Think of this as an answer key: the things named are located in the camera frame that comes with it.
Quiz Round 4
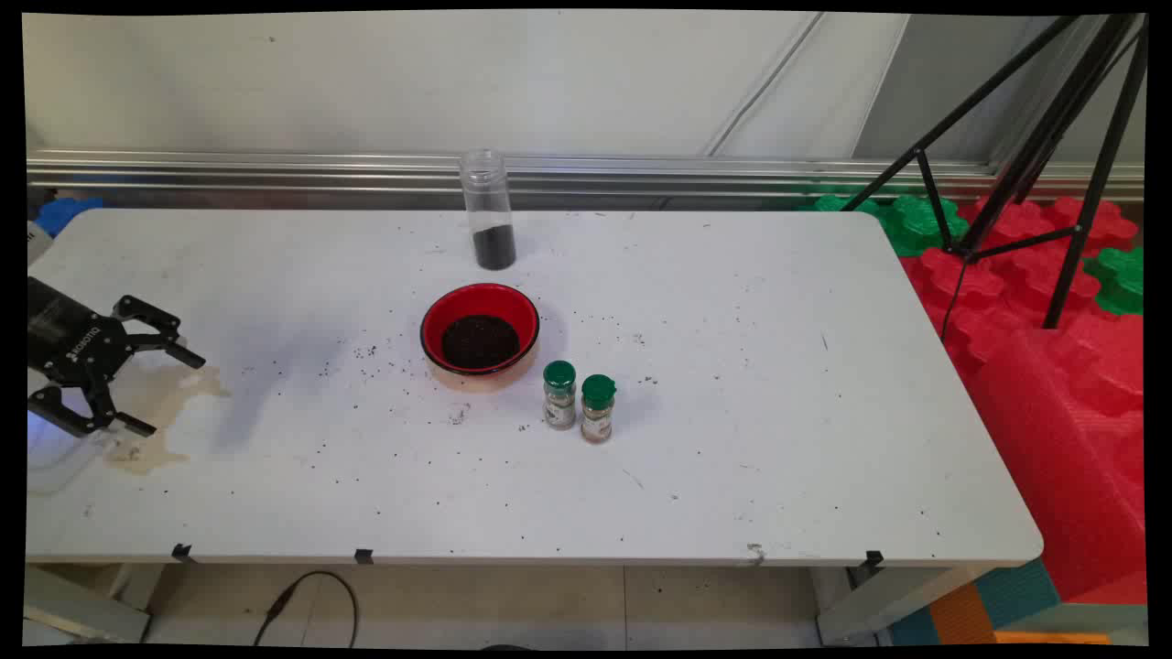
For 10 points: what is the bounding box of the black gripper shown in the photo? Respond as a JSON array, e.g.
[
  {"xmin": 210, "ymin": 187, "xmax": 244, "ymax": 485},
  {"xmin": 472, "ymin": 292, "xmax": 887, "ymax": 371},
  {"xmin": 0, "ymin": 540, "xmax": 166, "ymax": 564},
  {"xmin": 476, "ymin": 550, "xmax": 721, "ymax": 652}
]
[{"xmin": 27, "ymin": 275, "xmax": 206, "ymax": 438}]

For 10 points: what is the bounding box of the orange foam mat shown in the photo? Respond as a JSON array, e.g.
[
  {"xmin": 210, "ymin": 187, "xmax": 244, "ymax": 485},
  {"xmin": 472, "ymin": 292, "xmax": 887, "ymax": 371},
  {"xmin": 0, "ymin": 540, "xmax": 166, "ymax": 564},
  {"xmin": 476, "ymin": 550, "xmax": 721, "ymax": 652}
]
[{"xmin": 929, "ymin": 583, "xmax": 999, "ymax": 646}]

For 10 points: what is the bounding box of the spice jar with green lid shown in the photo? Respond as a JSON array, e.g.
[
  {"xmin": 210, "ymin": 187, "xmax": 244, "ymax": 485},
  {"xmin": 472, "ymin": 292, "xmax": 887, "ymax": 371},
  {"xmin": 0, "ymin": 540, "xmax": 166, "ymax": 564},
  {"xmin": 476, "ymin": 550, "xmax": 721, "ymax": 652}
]
[
  {"xmin": 580, "ymin": 373, "xmax": 617, "ymax": 446},
  {"xmin": 542, "ymin": 360, "xmax": 579, "ymax": 431}
]

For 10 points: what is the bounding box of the black seeds heap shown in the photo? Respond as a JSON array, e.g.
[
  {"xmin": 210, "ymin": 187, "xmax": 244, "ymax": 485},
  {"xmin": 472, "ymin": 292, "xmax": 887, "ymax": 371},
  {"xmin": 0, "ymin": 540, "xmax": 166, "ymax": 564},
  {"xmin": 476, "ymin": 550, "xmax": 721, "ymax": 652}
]
[
  {"xmin": 472, "ymin": 224, "xmax": 516, "ymax": 270},
  {"xmin": 441, "ymin": 315, "xmax": 521, "ymax": 371}
]

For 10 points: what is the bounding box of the black tripod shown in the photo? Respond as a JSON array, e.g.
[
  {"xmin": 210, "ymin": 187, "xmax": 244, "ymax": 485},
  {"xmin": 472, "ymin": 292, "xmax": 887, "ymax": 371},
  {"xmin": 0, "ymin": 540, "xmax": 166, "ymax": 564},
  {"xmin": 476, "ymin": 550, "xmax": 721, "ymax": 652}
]
[{"xmin": 841, "ymin": 14, "xmax": 1150, "ymax": 341}]

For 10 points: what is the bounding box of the blue foam puzzle piece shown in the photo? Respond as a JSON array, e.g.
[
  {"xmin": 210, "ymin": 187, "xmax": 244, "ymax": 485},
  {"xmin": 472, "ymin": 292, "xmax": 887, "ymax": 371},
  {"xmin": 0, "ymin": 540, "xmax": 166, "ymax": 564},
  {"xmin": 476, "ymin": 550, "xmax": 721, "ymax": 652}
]
[{"xmin": 35, "ymin": 195, "xmax": 106, "ymax": 239}]

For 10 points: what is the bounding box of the green foam puzzle piece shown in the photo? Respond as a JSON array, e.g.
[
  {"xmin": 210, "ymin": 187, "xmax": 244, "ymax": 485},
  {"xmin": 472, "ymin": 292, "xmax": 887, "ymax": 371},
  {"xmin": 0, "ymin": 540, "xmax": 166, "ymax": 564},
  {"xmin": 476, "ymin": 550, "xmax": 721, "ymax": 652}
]
[
  {"xmin": 797, "ymin": 192, "xmax": 970, "ymax": 257},
  {"xmin": 1083, "ymin": 245, "xmax": 1145, "ymax": 317}
]

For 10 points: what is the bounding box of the red bowl with black rim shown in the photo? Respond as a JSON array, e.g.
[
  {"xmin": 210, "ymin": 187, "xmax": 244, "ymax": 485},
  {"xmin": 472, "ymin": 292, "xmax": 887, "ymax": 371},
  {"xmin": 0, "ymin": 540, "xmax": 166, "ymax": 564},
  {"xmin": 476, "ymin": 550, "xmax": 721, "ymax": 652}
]
[{"xmin": 419, "ymin": 283, "xmax": 541, "ymax": 393}]

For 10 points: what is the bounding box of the clear plastic jar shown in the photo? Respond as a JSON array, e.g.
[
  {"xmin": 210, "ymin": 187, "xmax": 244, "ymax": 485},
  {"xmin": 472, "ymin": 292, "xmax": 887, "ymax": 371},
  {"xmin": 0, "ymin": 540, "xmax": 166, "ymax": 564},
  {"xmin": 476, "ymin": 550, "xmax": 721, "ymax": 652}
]
[{"xmin": 459, "ymin": 149, "xmax": 517, "ymax": 271}]

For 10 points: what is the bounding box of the aluminium wall rail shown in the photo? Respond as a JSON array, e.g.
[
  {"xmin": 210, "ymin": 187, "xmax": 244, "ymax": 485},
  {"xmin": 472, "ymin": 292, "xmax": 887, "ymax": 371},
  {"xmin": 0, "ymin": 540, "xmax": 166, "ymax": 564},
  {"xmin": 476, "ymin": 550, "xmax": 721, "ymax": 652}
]
[{"xmin": 27, "ymin": 149, "xmax": 1145, "ymax": 204}]

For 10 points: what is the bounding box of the large red foam block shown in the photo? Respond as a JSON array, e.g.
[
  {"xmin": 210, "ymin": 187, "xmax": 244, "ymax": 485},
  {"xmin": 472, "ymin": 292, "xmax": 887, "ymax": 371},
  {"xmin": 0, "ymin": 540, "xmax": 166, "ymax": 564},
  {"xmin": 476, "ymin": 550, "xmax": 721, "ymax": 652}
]
[{"xmin": 966, "ymin": 316, "xmax": 1147, "ymax": 605}]

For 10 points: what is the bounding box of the thin grey wall cable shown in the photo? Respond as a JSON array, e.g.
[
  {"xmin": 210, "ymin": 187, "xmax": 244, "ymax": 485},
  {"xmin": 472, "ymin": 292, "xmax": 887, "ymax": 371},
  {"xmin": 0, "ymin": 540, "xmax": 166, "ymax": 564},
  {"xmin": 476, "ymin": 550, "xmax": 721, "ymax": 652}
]
[{"xmin": 703, "ymin": 13, "xmax": 825, "ymax": 158}]

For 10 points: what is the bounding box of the orange foam strip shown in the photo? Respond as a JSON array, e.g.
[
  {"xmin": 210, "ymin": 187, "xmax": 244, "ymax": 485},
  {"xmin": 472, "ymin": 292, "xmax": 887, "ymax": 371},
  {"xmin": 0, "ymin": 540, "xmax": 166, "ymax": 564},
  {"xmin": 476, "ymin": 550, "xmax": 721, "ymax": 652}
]
[{"xmin": 993, "ymin": 630, "xmax": 1113, "ymax": 646}]

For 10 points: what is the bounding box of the red foam puzzle mat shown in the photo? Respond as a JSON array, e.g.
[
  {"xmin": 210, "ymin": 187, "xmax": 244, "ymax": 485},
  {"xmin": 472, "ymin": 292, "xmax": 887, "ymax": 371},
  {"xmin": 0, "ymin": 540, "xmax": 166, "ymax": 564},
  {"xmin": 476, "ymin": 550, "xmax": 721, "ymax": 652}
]
[{"xmin": 902, "ymin": 195, "xmax": 1141, "ymax": 367}]

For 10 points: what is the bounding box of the teal foam mat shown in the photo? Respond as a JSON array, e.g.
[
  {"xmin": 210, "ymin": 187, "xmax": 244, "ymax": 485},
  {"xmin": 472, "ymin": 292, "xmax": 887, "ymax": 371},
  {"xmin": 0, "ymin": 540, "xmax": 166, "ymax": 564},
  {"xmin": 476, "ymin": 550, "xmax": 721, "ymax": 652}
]
[{"xmin": 886, "ymin": 556, "xmax": 1063, "ymax": 646}]

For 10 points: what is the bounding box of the black floor cable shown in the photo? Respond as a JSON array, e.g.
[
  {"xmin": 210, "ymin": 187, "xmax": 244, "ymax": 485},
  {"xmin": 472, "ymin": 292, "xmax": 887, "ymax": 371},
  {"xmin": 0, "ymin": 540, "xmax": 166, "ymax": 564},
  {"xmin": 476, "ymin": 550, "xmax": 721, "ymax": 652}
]
[{"xmin": 255, "ymin": 571, "xmax": 360, "ymax": 647}]

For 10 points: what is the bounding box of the grey metal table leg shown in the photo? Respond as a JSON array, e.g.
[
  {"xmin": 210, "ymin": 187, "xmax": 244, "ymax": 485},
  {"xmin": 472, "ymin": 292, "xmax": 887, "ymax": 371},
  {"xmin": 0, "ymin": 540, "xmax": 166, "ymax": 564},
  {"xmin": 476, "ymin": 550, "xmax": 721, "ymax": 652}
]
[
  {"xmin": 23, "ymin": 565, "xmax": 152, "ymax": 643},
  {"xmin": 815, "ymin": 563, "xmax": 994, "ymax": 646}
]

